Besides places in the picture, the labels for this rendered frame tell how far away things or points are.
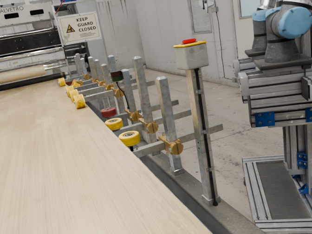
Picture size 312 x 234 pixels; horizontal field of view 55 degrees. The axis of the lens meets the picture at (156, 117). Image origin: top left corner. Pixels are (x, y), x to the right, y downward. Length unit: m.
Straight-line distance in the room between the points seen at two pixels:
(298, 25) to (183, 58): 0.60
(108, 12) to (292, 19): 9.38
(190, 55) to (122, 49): 9.67
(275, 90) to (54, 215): 1.09
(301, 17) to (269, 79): 0.31
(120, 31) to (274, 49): 9.22
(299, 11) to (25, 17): 3.37
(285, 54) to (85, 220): 1.09
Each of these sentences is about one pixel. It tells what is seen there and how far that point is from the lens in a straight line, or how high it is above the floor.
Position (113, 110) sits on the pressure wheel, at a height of 0.90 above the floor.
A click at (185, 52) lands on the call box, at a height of 1.20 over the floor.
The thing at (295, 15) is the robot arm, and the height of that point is 1.23.
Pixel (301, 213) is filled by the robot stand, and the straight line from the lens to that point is 1.84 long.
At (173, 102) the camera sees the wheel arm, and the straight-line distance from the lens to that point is 1.75.
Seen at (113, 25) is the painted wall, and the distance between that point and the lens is 10.45.
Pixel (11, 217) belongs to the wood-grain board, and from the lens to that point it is 0.85.
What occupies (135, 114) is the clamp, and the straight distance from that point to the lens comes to 1.60.
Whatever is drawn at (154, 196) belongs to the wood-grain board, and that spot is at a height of 0.90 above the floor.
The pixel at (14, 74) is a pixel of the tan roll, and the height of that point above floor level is 1.06.
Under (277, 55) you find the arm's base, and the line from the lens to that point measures 1.45.
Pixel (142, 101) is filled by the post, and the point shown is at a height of 0.97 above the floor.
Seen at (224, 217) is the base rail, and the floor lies 0.70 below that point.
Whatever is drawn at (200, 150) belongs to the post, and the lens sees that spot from 0.94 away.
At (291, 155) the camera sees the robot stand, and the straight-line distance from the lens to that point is 1.88.
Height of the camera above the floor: 1.28
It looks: 16 degrees down
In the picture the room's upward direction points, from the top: 10 degrees counter-clockwise
